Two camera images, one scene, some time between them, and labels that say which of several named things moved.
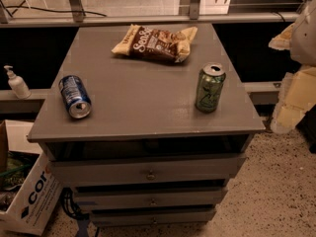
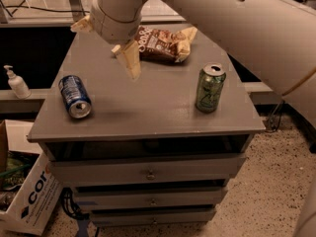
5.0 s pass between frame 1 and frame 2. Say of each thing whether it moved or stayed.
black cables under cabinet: stayed
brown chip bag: stayed
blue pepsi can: stayed
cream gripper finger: moved
